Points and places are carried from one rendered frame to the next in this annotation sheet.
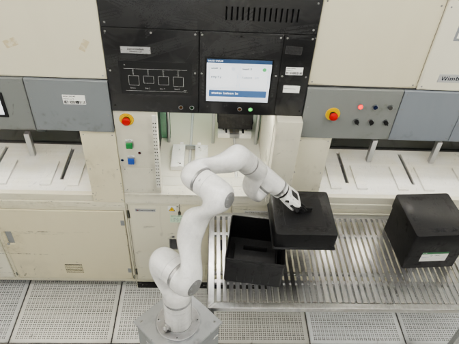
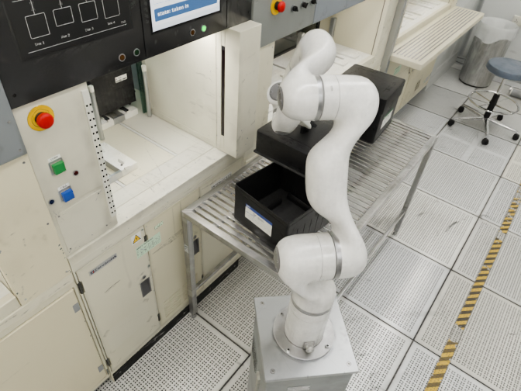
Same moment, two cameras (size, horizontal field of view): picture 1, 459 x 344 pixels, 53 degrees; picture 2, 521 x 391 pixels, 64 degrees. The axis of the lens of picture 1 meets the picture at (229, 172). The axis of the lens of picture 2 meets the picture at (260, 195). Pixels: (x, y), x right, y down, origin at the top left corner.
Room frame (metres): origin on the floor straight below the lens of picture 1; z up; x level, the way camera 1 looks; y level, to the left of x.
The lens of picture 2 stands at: (0.77, 0.83, 1.92)
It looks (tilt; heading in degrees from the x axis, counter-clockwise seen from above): 42 degrees down; 308
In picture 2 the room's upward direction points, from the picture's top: 5 degrees clockwise
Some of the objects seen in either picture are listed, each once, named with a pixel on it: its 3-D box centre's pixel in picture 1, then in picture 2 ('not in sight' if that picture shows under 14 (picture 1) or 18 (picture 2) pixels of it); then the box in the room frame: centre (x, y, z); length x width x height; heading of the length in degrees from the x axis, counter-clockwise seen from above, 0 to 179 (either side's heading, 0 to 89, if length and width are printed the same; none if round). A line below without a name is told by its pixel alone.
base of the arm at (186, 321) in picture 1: (177, 310); (307, 315); (1.07, 0.18, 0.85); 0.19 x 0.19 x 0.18
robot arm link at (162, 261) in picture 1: (171, 276); (306, 271); (1.09, 0.21, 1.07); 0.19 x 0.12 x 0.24; 50
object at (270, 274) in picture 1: (255, 250); (284, 203); (1.43, -0.15, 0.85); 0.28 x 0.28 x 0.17; 86
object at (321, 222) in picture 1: (301, 216); (305, 136); (1.51, -0.36, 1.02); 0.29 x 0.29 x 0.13; 4
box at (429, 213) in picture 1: (425, 230); (364, 102); (1.60, -1.02, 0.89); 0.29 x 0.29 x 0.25; 8
